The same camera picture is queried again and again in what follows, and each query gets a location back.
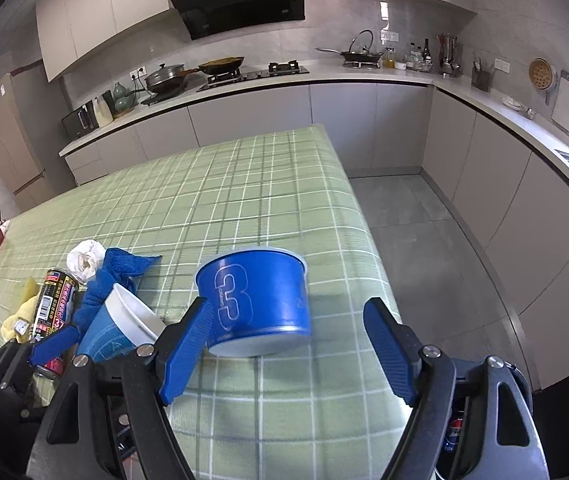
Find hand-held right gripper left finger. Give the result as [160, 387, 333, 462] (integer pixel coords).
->
[24, 296, 215, 480]

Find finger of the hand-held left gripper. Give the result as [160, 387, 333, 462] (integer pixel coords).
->
[0, 325, 81, 392]
[17, 367, 68, 423]

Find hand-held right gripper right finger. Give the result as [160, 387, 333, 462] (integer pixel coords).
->
[363, 296, 550, 480]

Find yellow cloth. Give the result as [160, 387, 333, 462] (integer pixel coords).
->
[0, 300, 40, 343]

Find black red spray can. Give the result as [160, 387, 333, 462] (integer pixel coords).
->
[32, 267, 81, 378]

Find blue paper cup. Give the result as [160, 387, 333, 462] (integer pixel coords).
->
[77, 282, 168, 361]

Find white crumpled tissue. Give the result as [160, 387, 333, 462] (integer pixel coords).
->
[66, 240, 108, 283]

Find blue red drink can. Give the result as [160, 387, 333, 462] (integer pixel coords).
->
[445, 402, 465, 453]

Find blue cloth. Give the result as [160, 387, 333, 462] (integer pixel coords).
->
[72, 247, 162, 336]

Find green checked tablecloth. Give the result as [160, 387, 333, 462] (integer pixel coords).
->
[0, 123, 418, 480]

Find beige refrigerator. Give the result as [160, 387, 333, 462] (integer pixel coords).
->
[0, 62, 48, 211]

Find black toaster oven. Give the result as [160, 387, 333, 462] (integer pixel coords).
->
[61, 101, 100, 140]

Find grey lower cabinets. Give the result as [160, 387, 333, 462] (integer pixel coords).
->
[64, 82, 569, 391]

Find white kettle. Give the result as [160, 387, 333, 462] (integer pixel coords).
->
[92, 96, 115, 128]

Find black induction cooker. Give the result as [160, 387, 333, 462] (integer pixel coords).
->
[139, 85, 188, 107]

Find steel pot with lid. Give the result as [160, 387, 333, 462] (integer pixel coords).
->
[144, 62, 200, 95]

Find black gas stove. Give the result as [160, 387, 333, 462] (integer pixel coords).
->
[197, 60, 311, 92]

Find dark knife block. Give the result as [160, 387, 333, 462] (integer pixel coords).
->
[471, 52, 493, 92]

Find black wok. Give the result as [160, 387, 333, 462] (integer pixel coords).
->
[197, 56, 246, 77]

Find group of seasoning bottles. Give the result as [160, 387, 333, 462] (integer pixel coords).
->
[405, 37, 435, 72]

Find black frying pan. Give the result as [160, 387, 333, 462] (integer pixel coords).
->
[315, 46, 385, 63]

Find steel utensil holder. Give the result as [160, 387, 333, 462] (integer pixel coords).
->
[437, 32, 464, 78]

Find glass pan lid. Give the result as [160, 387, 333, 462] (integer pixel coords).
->
[349, 29, 374, 56]

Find round bamboo trivet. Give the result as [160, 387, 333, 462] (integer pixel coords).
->
[529, 57, 556, 92]

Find beige upper cabinets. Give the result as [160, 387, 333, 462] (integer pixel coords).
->
[36, 0, 478, 83]

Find black range hood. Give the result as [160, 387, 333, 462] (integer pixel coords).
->
[167, 0, 308, 41]

